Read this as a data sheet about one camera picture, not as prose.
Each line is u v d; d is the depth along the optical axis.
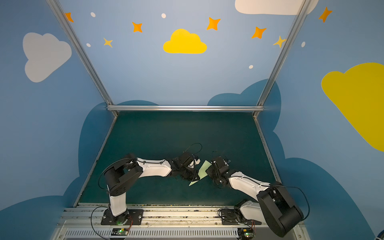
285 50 0.84
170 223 0.74
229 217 0.74
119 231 0.72
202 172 0.88
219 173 0.69
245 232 0.72
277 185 0.46
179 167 0.73
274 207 0.42
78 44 0.81
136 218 0.75
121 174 0.50
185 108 1.20
